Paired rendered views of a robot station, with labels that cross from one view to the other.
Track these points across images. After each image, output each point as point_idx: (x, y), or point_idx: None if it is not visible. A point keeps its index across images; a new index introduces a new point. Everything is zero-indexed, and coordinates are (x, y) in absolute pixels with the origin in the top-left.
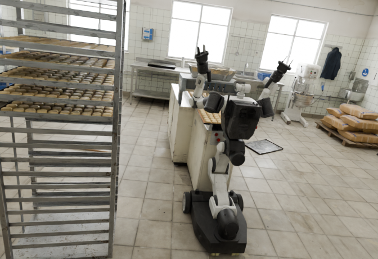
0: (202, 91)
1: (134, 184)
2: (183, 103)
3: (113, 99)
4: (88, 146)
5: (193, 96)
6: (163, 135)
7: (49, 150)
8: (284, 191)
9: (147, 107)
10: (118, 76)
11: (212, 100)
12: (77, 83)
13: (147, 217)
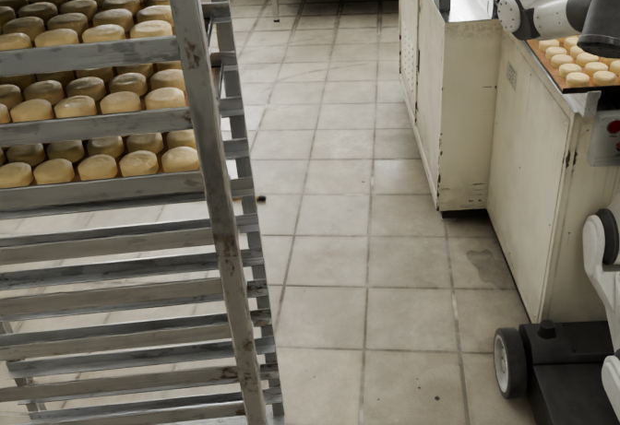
0: None
1: (325, 301)
2: (456, 8)
3: (187, 99)
4: (134, 291)
5: None
6: (394, 115)
7: None
8: None
9: (328, 24)
10: None
11: (619, 2)
12: (19, 54)
13: (383, 419)
